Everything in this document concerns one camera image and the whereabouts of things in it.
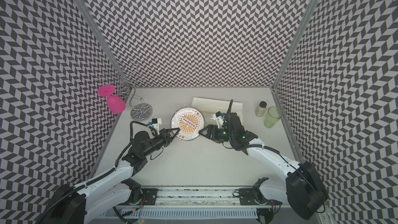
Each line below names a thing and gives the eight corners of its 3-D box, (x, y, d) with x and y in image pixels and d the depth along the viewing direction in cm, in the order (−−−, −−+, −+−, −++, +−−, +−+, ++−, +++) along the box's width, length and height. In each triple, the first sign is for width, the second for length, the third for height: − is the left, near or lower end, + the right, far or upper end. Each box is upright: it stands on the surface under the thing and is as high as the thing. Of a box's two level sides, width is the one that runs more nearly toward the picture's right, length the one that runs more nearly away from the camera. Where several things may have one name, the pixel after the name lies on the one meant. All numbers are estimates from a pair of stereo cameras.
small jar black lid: (256, 117, 103) (260, 107, 94) (254, 110, 106) (258, 100, 98) (262, 117, 103) (267, 107, 94) (261, 110, 106) (265, 100, 98)
